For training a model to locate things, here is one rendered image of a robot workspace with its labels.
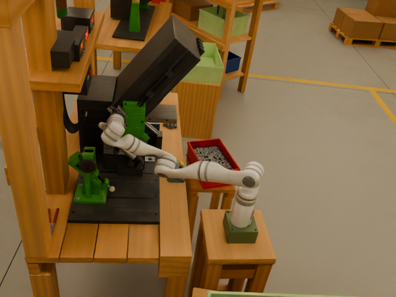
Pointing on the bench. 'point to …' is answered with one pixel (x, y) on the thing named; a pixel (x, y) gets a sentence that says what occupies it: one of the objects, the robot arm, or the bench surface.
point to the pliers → (53, 220)
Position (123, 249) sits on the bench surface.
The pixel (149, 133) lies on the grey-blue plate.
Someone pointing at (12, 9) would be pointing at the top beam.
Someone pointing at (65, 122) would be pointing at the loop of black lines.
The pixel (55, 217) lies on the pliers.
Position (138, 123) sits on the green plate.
